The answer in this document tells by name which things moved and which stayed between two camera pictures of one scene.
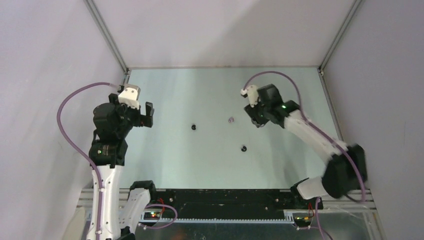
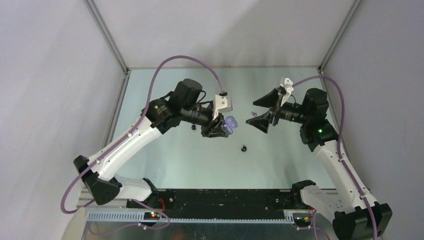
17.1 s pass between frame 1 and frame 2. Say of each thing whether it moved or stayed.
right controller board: stayed
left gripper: moved
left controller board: stayed
